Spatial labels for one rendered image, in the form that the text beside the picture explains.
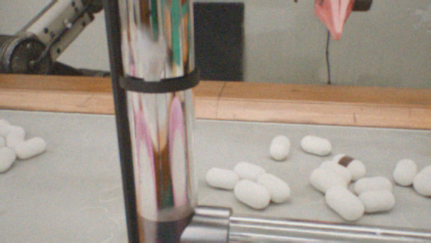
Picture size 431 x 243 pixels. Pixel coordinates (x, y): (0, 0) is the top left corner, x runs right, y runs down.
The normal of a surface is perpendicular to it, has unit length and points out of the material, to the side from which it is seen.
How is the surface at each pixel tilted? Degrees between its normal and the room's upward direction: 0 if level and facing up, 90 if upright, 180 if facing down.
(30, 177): 0
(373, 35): 90
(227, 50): 86
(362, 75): 91
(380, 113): 45
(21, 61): 89
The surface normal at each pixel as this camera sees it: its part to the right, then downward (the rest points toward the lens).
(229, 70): -0.24, 0.29
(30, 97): -0.11, -0.40
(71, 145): 0.00, -0.93
